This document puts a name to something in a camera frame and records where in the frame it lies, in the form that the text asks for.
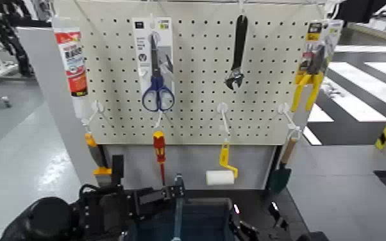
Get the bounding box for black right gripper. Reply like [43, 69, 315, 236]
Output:
[230, 201, 331, 241]

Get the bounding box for dark blue plastic crate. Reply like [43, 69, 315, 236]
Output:
[124, 174, 242, 241]

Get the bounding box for white pegboard hook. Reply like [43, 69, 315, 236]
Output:
[278, 102, 302, 133]
[216, 101, 231, 135]
[237, 0, 248, 17]
[152, 109, 167, 131]
[81, 100, 106, 127]

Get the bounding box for beige metal pegboard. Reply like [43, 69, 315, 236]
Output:
[53, 0, 328, 146]

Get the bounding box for red yellow screwdriver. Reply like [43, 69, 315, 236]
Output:
[152, 130, 167, 187]

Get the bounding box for yellow handled pliers in package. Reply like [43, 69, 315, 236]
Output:
[299, 19, 344, 76]

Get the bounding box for white hanging loop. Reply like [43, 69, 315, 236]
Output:
[285, 127, 302, 140]

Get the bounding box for grey side panel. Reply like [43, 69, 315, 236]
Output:
[17, 26, 99, 188]

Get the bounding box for white paint roller yellow handle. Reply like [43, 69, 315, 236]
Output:
[205, 141, 239, 187]

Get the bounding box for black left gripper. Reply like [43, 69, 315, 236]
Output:
[78, 154, 185, 241]

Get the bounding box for blue handled scissors in package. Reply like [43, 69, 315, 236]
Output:
[131, 17, 175, 102]

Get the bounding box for green trowel wooden handle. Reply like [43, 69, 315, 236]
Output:
[268, 136, 299, 195]

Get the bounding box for black handled adjustable wrench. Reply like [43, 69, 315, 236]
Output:
[224, 14, 249, 91]

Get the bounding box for black cable chain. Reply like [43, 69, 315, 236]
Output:
[0, 0, 34, 78]

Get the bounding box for white sealant tube red label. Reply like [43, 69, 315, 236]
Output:
[52, 17, 93, 121]

